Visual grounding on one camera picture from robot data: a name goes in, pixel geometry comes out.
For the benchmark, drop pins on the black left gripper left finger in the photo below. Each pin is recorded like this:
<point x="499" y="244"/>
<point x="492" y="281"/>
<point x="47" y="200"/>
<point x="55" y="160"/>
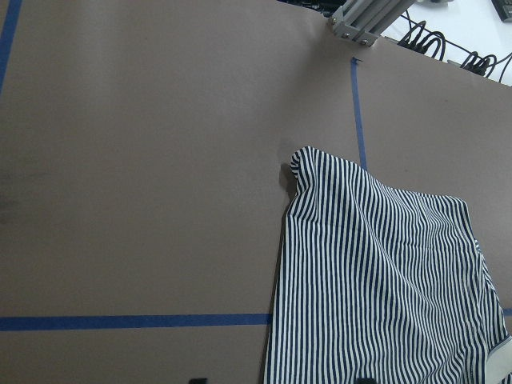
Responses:
<point x="198" y="381"/>

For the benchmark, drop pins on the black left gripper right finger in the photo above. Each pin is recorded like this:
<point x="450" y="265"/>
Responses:
<point x="363" y="381"/>

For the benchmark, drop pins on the blue white striped polo shirt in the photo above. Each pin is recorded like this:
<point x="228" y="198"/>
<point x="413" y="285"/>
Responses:
<point x="378" y="283"/>

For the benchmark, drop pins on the aluminium frame post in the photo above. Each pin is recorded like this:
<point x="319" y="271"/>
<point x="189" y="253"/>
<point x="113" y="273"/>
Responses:
<point x="363" y="21"/>

